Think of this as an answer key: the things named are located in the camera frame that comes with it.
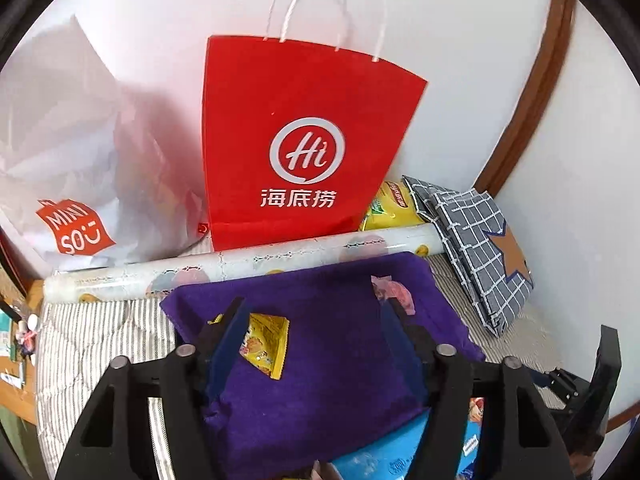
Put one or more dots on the purple towel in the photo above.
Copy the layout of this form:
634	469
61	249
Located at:
325	320

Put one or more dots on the wooden furniture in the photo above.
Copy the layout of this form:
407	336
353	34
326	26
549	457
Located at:
32	292

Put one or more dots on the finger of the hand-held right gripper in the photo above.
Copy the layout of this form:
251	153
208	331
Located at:
602	385

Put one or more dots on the grey checked cushion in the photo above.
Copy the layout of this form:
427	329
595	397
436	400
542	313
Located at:
475	250

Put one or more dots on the yellow triangular snack packet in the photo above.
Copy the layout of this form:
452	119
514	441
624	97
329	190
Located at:
265	340

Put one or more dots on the wooden door frame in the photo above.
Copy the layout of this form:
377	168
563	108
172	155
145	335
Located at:
530	100

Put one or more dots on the large blue packet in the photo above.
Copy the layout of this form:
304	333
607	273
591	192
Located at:
390	455

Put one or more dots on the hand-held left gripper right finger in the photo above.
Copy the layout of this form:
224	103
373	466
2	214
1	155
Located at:
400	355

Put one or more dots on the pink candy packet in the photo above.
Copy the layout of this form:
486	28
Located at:
397	292

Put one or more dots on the large yellow snack bag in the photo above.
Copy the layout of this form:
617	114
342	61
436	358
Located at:
390	210

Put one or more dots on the red paper bag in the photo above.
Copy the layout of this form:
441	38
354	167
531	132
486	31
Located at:
300	85

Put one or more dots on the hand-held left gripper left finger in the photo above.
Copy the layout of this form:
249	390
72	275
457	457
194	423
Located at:
227	355

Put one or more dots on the white plastic bag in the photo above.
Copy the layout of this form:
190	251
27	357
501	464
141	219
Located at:
75	135

